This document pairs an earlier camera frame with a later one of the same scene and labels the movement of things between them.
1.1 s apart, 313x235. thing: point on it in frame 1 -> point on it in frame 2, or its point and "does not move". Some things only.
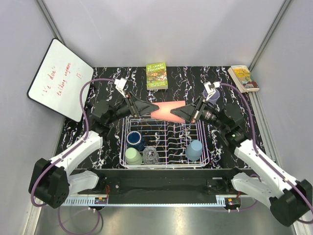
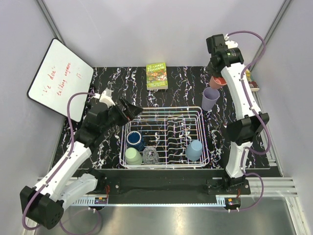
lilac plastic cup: (213, 98) does not move
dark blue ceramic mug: (134, 139) does not move
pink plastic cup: (164, 113) -> (216, 82)
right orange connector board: (234, 201) does not move
